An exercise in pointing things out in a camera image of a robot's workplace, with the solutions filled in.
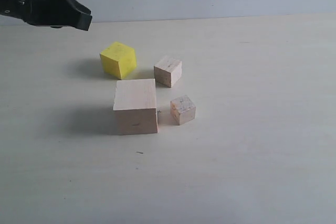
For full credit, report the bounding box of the large wooden cube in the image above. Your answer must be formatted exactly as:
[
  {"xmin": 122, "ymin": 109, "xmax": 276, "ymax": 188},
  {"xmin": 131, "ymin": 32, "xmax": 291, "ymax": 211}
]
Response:
[{"xmin": 113, "ymin": 79, "xmax": 158, "ymax": 135}]

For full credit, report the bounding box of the yellow cube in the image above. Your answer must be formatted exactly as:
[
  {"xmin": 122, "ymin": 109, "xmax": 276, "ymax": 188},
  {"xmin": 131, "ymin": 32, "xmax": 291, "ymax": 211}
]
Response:
[{"xmin": 100, "ymin": 41, "xmax": 137, "ymax": 80}]

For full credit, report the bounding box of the medium wooden cube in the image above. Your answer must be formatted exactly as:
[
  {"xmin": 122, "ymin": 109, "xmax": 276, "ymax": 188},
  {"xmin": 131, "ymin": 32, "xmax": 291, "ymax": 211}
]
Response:
[{"xmin": 153, "ymin": 56, "xmax": 182, "ymax": 88}]

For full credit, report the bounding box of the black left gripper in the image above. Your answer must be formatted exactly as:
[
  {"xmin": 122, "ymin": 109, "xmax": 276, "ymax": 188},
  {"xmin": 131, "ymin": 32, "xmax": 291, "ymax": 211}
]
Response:
[{"xmin": 1, "ymin": 0, "xmax": 92, "ymax": 31}]

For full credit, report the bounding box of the small wooden cube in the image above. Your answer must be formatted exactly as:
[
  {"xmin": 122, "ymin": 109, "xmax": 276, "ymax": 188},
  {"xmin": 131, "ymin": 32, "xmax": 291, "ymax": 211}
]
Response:
[{"xmin": 170, "ymin": 95, "xmax": 196, "ymax": 125}]

